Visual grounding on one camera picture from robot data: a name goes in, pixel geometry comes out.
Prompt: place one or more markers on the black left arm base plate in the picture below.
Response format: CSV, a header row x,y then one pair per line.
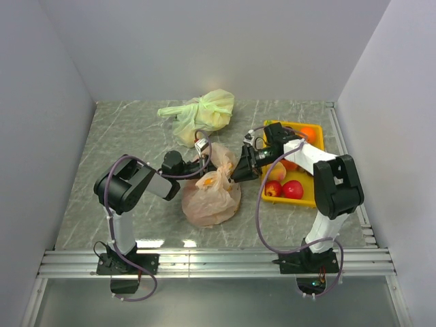
x,y
113,265

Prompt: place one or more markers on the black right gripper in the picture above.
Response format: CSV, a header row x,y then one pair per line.
x,y
248,167

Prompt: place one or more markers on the tied green plastic bag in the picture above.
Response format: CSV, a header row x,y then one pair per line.
x,y
210,112

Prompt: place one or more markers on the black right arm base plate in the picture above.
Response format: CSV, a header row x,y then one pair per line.
x,y
306,262

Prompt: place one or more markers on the orange fake orange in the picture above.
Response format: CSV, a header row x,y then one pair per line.
x,y
289,166
310,134

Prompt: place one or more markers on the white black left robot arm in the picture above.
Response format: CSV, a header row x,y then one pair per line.
x,y
119,190

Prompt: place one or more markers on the translucent orange plastic bag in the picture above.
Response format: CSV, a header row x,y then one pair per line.
x,y
214,198

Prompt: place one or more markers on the red yellow fake apple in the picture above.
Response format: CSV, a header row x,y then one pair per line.
x,y
273,189

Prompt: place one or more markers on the yellow plastic fruit tray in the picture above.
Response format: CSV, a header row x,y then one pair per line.
x,y
294,172

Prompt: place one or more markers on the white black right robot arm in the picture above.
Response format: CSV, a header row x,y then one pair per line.
x,y
337,192

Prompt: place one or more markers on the pale yellow fake peach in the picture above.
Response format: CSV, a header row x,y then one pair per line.
x,y
278,173

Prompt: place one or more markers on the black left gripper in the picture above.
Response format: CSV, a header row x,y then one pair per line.
x,y
203,161

